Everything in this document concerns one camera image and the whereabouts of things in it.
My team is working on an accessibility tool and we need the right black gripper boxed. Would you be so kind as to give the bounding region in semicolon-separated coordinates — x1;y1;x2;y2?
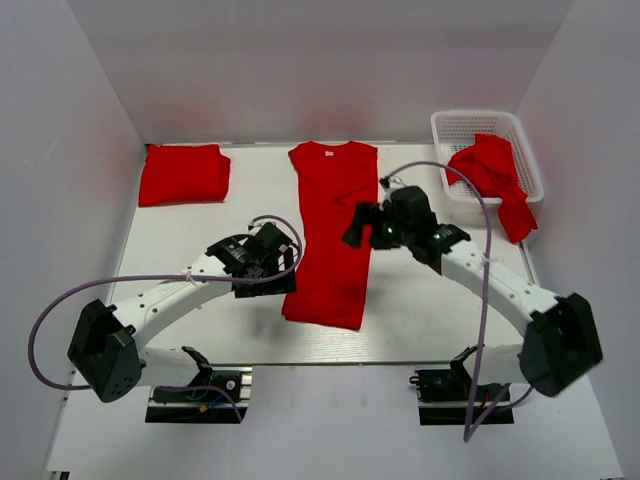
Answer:
341;202;414;251

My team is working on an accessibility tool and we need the red t-shirt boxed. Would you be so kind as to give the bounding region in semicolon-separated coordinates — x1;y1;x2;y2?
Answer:
446;133;538;243
282;141;378;331
138;144;231;207

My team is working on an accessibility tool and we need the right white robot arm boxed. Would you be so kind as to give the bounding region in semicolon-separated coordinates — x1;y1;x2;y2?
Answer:
342;186;603;399

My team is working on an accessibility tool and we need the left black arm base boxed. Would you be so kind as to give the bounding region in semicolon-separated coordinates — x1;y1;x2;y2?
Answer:
142;346;252;425

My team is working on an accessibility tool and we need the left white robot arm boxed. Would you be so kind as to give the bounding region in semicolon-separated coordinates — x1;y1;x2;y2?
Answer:
68;219;301;403

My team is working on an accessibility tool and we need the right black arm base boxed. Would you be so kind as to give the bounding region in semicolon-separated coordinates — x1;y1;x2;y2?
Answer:
408;346;515;426

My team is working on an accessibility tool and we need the white plastic basket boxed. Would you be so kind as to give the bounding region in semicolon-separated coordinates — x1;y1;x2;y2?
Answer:
431;110;544;216

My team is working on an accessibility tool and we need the crumpled red t-shirt in basket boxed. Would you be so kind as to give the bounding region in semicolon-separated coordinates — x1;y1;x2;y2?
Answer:
446;133;538;243

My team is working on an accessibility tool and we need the white front panel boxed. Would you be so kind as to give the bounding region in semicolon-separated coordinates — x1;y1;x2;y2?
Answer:
48;366;622;479

